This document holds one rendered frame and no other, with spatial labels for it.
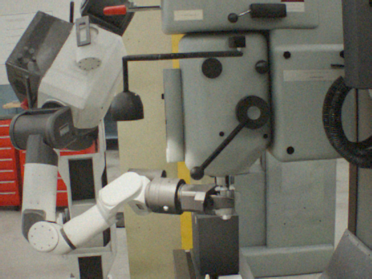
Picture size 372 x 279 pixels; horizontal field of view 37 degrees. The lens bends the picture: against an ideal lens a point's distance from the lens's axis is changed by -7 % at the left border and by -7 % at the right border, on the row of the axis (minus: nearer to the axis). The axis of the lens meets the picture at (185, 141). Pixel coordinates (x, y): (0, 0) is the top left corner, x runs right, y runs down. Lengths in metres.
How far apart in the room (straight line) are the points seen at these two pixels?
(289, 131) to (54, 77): 0.65
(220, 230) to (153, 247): 1.53
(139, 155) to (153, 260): 0.59
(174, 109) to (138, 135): 1.77
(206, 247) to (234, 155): 0.52
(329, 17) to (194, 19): 0.30
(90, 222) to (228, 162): 0.39
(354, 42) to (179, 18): 0.38
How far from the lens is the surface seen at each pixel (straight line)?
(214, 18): 1.23
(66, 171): 1.92
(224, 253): 1.76
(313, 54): 1.27
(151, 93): 3.07
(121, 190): 1.43
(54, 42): 1.64
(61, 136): 1.51
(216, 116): 1.26
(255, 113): 1.24
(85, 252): 2.03
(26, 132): 1.53
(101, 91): 1.59
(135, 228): 3.20
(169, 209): 1.41
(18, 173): 6.26
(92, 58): 1.48
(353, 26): 1.05
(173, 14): 1.23
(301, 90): 1.27
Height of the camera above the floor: 1.59
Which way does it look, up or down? 9 degrees down
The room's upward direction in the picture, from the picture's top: 3 degrees counter-clockwise
